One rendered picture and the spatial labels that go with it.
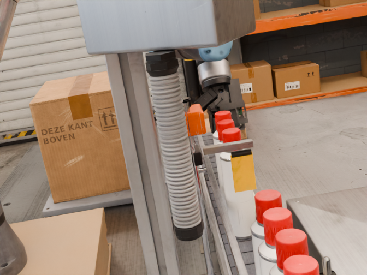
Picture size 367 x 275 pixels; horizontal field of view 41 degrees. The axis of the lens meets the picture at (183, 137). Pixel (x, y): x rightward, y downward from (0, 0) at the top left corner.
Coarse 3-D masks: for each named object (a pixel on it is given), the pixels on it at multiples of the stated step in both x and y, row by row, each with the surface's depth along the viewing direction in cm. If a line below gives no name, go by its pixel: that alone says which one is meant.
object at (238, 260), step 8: (200, 136) 127; (200, 144) 121; (208, 160) 110; (208, 168) 106; (208, 176) 105; (216, 184) 97; (216, 192) 94; (216, 200) 90; (224, 208) 87; (224, 216) 84; (224, 224) 81; (232, 232) 78; (232, 240) 76; (232, 248) 74; (232, 256) 74; (240, 256) 72; (240, 264) 70; (240, 272) 68
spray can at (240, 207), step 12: (228, 132) 87; (240, 132) 88; (228, 156) 88; (228, 168) 88; (228, 180) 89; (228, 192) 90; (240, 192) 89; (252, 192) 91; (228, 204) 91; (240, 204) 90; (252, 204) 91; (240, 216) 90; (252, 216) 91; (240, 228) 91
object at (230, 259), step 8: (208, 136) 153; (208, 144) 146; (216, 168) 127; (216, 176) 122; (208, 184) 118; (216, 208) 105; (216, 216) 102; (224, 232) 95; (224, 240) 93; (240, 240) 92; (248, 240) 91; (240, 248) 89; (248, 248) 89; (248, 256) 86; (232, 264) 85; (248, 264) 84; (232, 272) 82; (248, 272) 82
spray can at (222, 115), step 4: (216, 112) 101; (220, 112) 100; (224, 112) 100; (228, 112) 99; (216, 116) 99; (220, 116) 98; (224, 116) 98; (228, 116) 99; (216, 120) 99; (220, 120) 99; (216, 124) 100; (216, 128) 100; (216, 132) 101; (212, 136) 101; (216, 136) 100; (216, 140) 100; (216, 160) 102; (220, 188) 104
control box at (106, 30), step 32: (96, 0) 53; (128, 0) 51; (160, 0) 49; (192, 0) 47; (224, 0) 48; (96, 32) 54; (128, 32) 52; (160, 32) 50; (192, 32) 48; (224, 32) 48
